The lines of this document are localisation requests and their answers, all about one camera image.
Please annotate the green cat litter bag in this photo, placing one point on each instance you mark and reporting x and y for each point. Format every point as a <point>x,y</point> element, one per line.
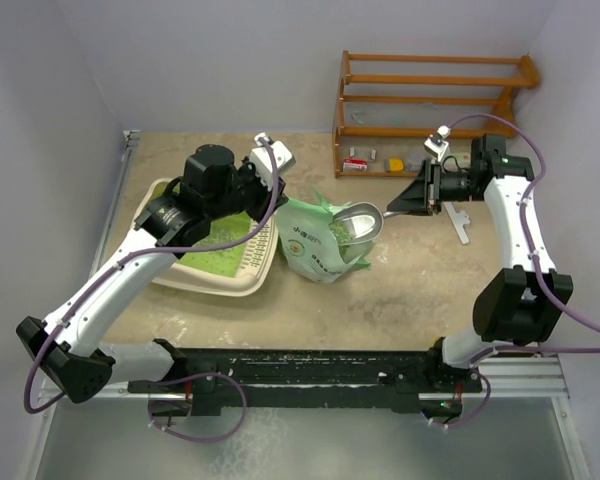
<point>309,246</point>

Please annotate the yellow grey tape measure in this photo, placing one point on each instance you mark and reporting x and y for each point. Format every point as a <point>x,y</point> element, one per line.
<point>394,165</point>

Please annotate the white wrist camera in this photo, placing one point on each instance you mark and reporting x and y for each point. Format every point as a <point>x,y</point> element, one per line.
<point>270,156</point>
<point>437,144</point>

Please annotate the white bag clip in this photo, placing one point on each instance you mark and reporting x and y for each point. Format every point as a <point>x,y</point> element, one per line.
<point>460,221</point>

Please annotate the beige litter box green liner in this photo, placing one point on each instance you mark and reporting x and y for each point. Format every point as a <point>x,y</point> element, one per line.
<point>236,272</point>

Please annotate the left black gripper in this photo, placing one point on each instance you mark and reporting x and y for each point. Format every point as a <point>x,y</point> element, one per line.
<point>265,196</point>

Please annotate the silver metal scoop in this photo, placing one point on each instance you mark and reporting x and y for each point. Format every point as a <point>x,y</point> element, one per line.
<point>357,224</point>

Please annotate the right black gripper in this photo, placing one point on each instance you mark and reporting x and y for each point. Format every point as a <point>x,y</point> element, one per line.
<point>415,198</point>

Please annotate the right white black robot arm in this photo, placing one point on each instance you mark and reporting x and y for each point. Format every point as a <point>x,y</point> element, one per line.
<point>514,309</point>

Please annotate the green white carton box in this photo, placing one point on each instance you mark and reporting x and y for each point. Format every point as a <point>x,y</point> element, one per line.
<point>463,158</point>

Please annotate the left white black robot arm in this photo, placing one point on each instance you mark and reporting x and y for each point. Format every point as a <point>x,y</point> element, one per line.
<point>67,344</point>

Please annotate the clear plastic cup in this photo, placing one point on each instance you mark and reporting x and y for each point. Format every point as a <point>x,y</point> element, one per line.
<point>413,162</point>

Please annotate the red white small box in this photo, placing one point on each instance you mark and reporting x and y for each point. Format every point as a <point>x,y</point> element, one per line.
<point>354,165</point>

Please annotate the wooden shoe rack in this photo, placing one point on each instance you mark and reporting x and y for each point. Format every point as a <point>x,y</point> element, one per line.
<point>409,96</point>

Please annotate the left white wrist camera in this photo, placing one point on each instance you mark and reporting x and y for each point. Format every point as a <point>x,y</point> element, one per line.
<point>270,156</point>

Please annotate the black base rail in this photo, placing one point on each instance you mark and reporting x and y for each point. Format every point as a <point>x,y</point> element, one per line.
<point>403,382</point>

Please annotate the aluminium frame rail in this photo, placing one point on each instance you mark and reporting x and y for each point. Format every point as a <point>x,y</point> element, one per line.
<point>509,377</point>

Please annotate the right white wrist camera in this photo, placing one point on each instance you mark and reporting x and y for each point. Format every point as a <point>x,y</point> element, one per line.
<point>437,144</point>

